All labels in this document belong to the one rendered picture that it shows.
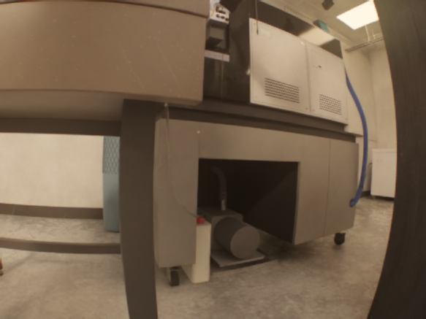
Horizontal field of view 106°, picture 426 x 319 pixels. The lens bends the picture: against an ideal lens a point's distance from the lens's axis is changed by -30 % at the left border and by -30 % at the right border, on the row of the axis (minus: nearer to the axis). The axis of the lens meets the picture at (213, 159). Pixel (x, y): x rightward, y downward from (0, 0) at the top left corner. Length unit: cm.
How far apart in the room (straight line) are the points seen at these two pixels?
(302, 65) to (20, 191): 232
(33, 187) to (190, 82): 203
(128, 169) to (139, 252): 10
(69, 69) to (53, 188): 193
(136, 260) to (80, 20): 26
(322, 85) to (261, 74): 47
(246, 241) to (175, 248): 41
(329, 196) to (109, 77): 125
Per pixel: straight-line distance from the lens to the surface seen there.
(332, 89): 154
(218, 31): 103
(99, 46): 21
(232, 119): 94
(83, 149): 203
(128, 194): 27
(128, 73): 20
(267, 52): 122
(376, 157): 386
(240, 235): 113
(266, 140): 99
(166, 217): 84
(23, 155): 219
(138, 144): 26
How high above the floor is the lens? 54
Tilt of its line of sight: level
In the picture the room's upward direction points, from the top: 2 degrees clockwise
